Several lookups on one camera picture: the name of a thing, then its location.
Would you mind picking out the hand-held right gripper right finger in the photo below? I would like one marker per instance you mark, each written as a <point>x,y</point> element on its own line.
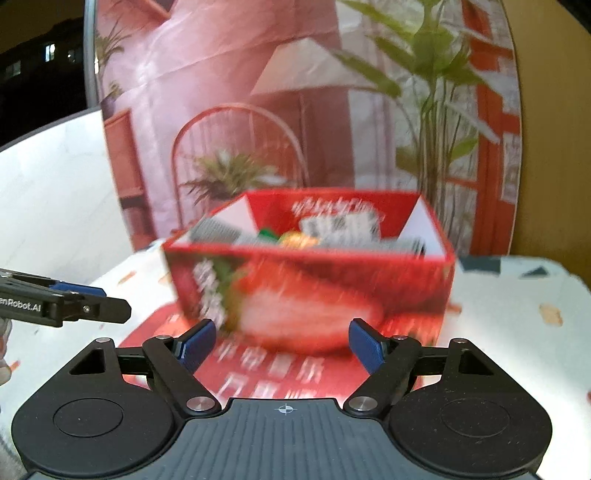
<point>367,344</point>

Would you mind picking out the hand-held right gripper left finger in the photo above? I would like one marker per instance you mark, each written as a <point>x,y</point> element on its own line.
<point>198,341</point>

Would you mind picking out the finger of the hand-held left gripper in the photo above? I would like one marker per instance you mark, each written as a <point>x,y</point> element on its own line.
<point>78,290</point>
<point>104,310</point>

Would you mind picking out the red strawberry print box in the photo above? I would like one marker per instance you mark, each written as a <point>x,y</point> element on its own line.
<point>323,295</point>

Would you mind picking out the grey striped packet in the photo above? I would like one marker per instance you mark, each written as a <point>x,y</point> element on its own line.
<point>221,230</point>
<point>369,245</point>

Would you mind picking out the yellow packet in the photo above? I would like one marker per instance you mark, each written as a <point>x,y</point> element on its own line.
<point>299,240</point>

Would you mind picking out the green packet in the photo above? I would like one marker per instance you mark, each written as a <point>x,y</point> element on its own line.
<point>268,234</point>

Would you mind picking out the dark window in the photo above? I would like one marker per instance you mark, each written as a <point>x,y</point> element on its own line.
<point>37,60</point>

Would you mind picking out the metal pole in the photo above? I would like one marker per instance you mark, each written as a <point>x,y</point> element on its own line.
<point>90,50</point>

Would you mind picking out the printed room backdrop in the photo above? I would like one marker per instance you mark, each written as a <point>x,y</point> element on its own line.
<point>286,101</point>

